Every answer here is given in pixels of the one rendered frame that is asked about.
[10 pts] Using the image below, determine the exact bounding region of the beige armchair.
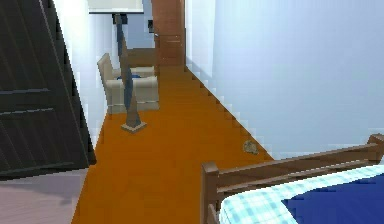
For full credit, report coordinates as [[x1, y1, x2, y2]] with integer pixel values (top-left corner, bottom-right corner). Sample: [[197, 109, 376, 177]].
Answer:
[[96, 52, 160, 116]]

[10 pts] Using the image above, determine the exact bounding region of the small grey lump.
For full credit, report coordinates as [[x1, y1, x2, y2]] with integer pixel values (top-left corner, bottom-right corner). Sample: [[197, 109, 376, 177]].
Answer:
[[242, 139, 260, 156]]

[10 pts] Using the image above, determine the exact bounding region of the grey floor lamp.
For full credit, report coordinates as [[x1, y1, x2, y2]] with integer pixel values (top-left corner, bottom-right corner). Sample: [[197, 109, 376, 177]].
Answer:
[[87, 0, 148, 135]]

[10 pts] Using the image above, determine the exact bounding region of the brown wooden low table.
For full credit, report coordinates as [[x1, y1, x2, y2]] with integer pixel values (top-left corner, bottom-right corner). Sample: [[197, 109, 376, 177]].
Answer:
[[126, 47, 160, 69]]

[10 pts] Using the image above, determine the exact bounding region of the brown wooden room door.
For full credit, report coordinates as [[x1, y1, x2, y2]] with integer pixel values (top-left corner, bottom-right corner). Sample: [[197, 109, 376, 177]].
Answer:
[[151, 0, 186, 67]]

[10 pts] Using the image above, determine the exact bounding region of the brown wooden bed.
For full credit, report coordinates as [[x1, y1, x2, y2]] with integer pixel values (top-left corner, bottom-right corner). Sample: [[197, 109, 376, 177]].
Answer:
[[200, 133, 384, 224]]

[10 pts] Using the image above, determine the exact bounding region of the black room door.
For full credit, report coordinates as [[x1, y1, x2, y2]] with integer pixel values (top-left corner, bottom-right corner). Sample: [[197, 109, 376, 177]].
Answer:
[[0, 0, 98, 178]]

